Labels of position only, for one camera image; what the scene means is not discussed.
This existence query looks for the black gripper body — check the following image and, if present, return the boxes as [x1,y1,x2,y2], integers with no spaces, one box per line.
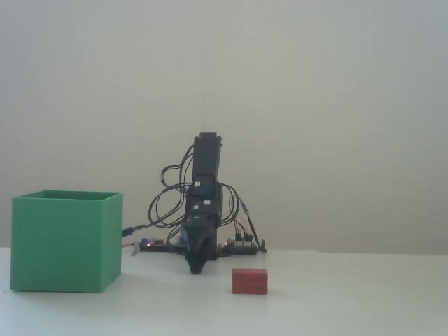
[184,195,223,232]

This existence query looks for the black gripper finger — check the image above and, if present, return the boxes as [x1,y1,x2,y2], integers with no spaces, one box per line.
[199,229,218,264]
[179,223,208,276]

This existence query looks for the red wooden block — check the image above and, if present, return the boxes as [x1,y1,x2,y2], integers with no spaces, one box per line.
[231,268,269,295]

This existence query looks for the green square bin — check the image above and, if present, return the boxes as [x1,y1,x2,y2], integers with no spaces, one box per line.
[10,190,124,293]

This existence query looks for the black base with circuit boards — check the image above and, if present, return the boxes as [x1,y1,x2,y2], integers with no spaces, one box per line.
[139,237,269,257]

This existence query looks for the coloured jumper wires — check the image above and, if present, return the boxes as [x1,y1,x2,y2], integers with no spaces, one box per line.
[232,217,253,243]

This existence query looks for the black power cable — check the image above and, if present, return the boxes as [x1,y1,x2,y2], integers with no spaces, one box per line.
[216,181,267,251]

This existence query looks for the black looped servo cable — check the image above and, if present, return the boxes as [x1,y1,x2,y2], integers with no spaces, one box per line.
[148,142,195,234]

